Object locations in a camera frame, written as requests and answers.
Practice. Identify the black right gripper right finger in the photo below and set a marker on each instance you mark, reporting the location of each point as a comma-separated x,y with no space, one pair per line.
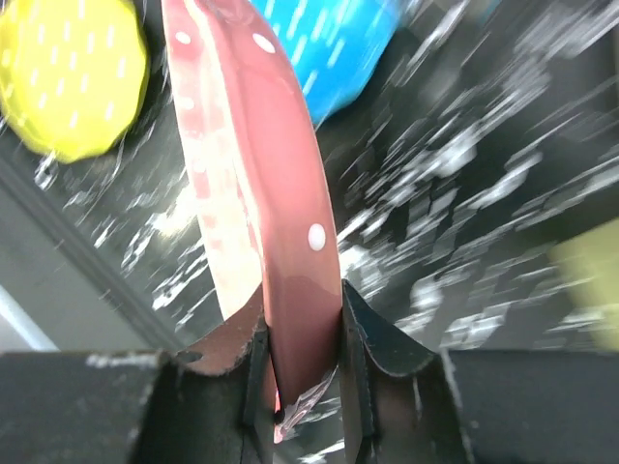
402,403

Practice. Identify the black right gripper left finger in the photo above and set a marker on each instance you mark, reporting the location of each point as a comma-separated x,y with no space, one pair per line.
141,407

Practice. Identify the pink polka dot plate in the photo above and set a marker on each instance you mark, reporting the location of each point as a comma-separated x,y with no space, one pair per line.
261,194

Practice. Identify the orange polka dot plate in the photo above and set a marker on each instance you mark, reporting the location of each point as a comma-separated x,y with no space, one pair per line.
73,74

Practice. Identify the blue polka dot plate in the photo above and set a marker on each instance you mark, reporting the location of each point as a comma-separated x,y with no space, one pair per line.
333,46

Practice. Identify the green storage box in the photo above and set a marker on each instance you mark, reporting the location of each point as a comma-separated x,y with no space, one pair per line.
589,265

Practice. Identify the black marble pattern mat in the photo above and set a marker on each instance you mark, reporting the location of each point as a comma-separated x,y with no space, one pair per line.
486,136

